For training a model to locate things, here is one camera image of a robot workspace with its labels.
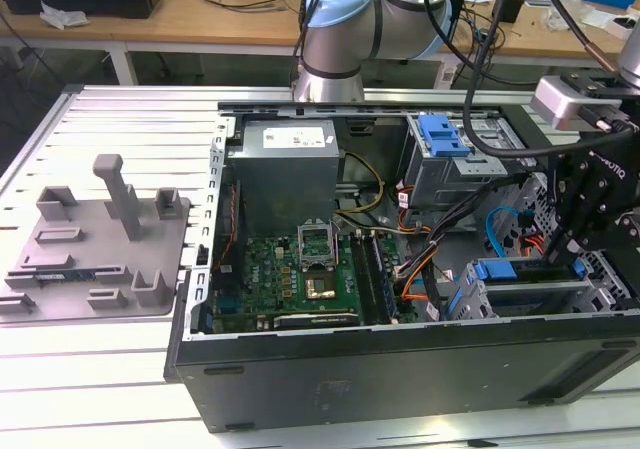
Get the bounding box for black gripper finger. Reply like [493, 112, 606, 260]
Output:
[562, 203, 640, 266]
[542, 148, 596, 268]

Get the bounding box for orange red disk power wire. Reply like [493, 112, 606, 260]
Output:
[517, 208, 547, 258]

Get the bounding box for blue data wire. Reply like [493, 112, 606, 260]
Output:
[486, 202, 520, 259]

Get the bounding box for hard disk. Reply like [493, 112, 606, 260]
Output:
[444, 257, 590, 320]

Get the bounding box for grey metal disk bay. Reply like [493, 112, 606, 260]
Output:
[443, 256, 632, 320]

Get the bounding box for grey optical drive cage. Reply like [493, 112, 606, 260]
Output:
[402, 112, 537, 215]

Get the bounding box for blue plastic drive latch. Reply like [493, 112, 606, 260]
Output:
[418, 112, 475, 159]

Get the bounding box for white open box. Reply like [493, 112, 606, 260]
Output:
[603, 11, 640, 41]

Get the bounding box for clear plastic bags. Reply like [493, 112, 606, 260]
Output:
[543, 0, 609, 34]

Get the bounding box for small black box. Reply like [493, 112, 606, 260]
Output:
[491, 0, 527, 24]

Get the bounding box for black RAM slot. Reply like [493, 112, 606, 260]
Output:
[367, 233, 394, 322]
[357, 233, 386, 324]
[374, 233, 401, 319]
[349, 233, 379, 325]

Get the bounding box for thin metal locking lever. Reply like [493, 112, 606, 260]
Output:
[331, 214, 343, 270]

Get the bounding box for black PC case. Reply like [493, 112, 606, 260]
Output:
[164, 90, 640, 435]

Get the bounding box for CPU socket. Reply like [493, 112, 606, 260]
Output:
[303, 274, 338, 301]

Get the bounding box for metal socket cover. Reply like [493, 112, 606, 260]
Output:
[297, 217, 335, 272]

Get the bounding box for black graphics card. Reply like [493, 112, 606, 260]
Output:
[272, 310, 362, 328]

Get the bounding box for grey power supply unit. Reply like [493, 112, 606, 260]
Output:
[225, 120, 347, 226]

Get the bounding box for green motherboard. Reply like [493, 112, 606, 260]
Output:
[212, 231, 416, 333]

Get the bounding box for grey parts rack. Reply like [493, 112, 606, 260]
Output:
[0, 153, 194, 323]

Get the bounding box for RAM stick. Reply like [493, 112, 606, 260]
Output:
[35, 270, 95, 283]

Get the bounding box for crumpled white plastic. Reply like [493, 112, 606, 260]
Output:
[38, 0, 90, 31]

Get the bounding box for black camera cable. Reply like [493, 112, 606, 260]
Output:
[462, 0, 634, 163]

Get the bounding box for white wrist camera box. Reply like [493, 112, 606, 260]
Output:
[529, 75, 624, 131]

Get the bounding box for black cable bundle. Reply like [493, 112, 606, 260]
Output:
[419, 168, 531, 320]

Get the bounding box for orange yellow wire bundle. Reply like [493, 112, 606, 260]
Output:
[392, 222, 437, 304]

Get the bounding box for black cable copper sleeve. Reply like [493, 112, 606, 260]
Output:
[534, 0, 621, 73]

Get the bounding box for yellow black power wires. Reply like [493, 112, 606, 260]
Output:
[333, 151, 386, 216]

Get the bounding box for wooden desk white frame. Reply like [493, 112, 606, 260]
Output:
[0, 0, 640, 90]

